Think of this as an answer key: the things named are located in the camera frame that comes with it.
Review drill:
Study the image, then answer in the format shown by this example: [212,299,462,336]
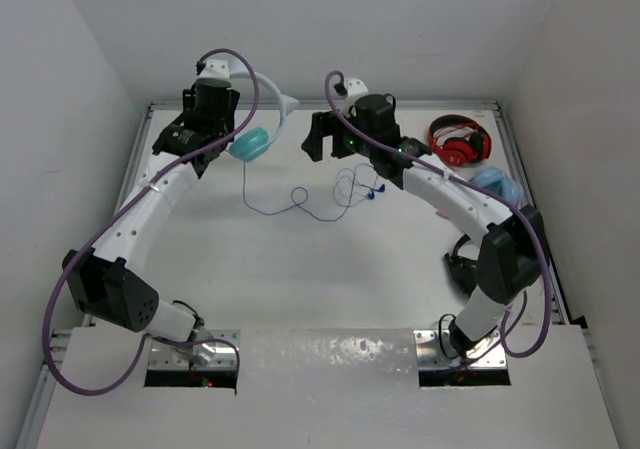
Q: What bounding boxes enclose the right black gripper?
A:
[303,108,376,161]

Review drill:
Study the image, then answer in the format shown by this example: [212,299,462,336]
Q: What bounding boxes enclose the teal cat-ear headphones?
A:
[227,71,300,163]

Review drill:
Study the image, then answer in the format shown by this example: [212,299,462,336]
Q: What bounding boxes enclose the blue headphone cable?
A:
[241,161,387,222]

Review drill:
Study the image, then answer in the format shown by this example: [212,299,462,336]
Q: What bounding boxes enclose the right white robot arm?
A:
[301,94,552,357]

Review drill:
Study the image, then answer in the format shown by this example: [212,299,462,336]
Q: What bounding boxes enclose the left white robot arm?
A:
[68,82,239,343]

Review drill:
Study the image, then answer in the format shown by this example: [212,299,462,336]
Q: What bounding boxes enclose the red headphones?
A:
[427,114,493,167]

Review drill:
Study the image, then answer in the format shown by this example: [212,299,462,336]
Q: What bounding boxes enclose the light blue headphones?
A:
[470,166,524,206]

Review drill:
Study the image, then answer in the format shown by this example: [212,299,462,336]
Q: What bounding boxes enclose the black headphones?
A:
[444,235,477,297]

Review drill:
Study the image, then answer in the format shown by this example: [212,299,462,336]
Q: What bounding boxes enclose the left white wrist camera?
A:
[195,59,231,88]

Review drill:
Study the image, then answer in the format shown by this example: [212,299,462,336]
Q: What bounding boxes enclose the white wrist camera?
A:
[334,77,370,116]
[195,59,231,88]

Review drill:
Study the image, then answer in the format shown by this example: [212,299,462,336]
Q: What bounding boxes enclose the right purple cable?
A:
[324,70,553,370]

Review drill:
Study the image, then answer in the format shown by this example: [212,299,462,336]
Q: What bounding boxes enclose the purple cable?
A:
[324,70,553,370]
[41,48,261,396]

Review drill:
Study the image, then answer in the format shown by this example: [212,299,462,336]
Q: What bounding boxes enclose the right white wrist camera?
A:
[334,77,370,116]

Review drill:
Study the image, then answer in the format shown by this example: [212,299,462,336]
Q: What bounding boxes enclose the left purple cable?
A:
[41,48,261,396]

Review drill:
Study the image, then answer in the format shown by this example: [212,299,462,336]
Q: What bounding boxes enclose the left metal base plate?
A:
[147,329,239,372]

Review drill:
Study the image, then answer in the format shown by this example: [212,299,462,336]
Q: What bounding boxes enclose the metal base plate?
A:
[147,329,239,372]
[414,329,507,371]

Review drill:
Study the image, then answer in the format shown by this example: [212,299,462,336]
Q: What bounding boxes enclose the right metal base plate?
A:
[414,329,507,371]

